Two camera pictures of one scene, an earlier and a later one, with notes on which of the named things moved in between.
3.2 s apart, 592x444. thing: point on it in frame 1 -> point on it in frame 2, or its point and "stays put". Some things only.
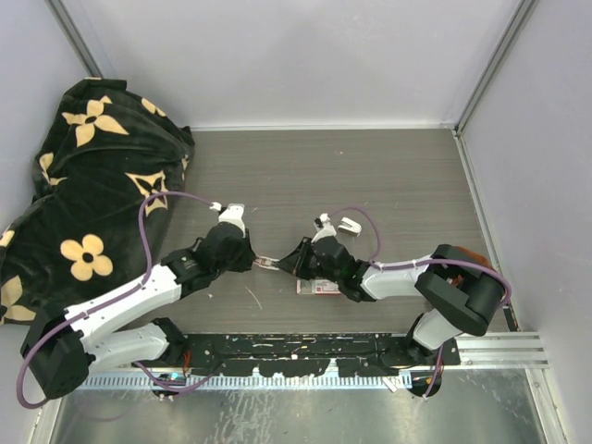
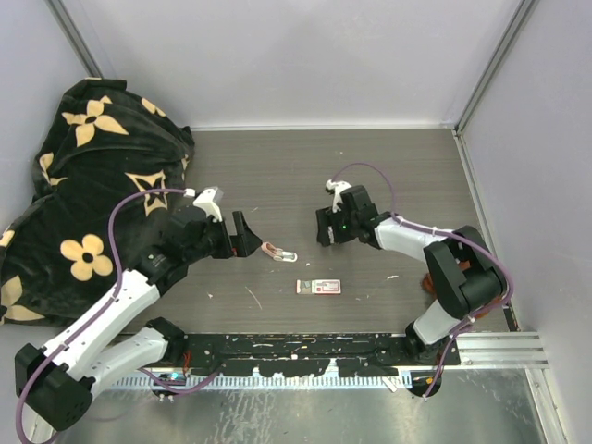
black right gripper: (296, 262) -> (323, 220)
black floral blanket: (104, 150) stays put
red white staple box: (317, 287) stays put
